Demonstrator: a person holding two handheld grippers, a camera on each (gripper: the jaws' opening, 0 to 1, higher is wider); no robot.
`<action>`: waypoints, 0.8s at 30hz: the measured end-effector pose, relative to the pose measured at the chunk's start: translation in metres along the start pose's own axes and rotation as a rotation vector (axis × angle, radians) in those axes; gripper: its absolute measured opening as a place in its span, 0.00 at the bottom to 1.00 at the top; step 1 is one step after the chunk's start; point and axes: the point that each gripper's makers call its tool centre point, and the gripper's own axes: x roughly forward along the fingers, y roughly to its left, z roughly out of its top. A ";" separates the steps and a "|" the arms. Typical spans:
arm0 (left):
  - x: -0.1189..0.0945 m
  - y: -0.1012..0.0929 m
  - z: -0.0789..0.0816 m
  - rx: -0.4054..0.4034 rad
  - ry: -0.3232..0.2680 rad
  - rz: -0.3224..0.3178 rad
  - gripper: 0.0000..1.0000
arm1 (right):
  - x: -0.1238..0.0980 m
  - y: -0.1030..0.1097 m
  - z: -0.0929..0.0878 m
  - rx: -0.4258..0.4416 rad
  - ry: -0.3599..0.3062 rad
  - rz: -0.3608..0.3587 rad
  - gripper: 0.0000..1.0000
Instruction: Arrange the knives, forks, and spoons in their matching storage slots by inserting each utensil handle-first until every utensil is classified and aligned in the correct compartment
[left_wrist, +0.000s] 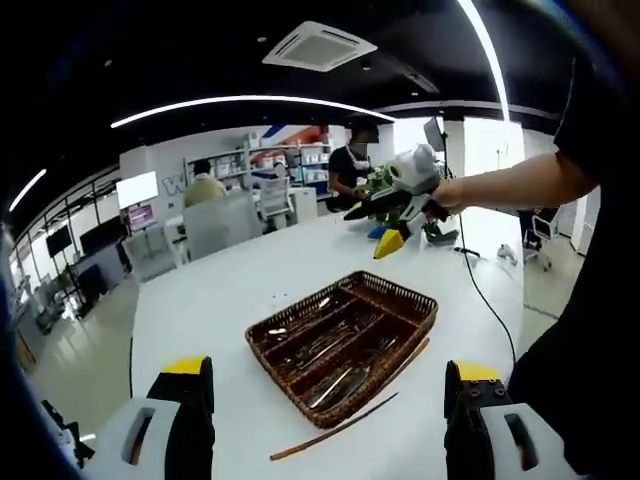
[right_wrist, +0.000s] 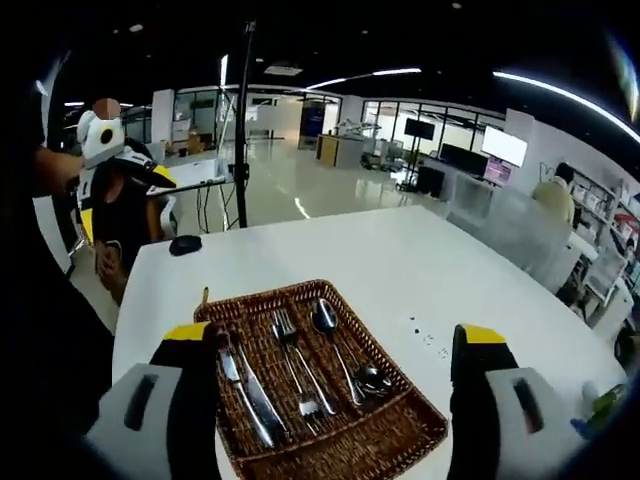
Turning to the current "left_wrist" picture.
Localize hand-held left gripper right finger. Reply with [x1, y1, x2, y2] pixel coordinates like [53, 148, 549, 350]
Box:
[443, 358, 581, 480]

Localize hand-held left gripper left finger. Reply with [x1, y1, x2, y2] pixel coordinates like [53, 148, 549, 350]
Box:
[82, 355, 216, 480]

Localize brown wicker storage basket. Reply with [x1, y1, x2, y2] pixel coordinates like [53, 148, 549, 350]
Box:
[244, 270, 440, 430]

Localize steel fork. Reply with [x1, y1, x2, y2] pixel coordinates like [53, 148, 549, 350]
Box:
[294, 319, 381, 369]
[309, 324, 399, 371]

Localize steel table knife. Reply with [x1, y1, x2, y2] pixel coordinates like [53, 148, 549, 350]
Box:
[307, 367, 359, 407]
[324, 364, 375, 401]

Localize white storage shelves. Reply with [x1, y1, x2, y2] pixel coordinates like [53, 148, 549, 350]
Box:
[184, 142, 334, 199]

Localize person's right hand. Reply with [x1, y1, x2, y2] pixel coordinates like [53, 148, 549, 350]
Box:
[433, 178, 471, 221]

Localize green potted plant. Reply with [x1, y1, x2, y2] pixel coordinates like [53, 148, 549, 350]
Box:
[357, 162, 401, 226]

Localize softbox light stand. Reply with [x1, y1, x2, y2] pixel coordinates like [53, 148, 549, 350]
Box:
[423, 116, 449, 166]

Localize grey padded object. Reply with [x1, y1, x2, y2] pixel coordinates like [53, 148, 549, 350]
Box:
[423, 222, 459, 246]

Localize white office chair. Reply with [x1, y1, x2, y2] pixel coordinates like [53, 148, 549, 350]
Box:
[259, 177, 296, 224]

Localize black folding stand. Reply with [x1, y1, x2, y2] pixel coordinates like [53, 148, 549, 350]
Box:
[39, 399, 96, 464]

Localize ceiling light strip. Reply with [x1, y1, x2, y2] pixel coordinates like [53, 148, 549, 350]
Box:
[109, 94, 396, 130]
[8, 168, 47, 212]
[457, 0, 511, 121]

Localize ceiling air conditioner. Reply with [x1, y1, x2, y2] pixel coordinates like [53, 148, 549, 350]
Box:
[262, 20, 379, 73]

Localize frosted white partition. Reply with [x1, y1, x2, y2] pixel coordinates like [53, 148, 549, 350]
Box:
[182, 192, 264, 246]

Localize wide black monitor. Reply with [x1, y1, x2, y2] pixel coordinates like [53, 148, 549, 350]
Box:
[79, 217, 124, 251]

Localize pink display screen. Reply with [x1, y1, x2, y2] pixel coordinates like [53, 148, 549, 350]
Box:
[127, 204, 154, 229]

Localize small black monitor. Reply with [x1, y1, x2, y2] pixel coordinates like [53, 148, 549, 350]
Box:
[45, 224, 72, 254]

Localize white display screen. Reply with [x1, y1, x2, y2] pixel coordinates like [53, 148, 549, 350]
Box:
[115, 171, 160, 209]

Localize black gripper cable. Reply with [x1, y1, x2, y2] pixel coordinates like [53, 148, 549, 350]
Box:
[454, 214, 517, 366]

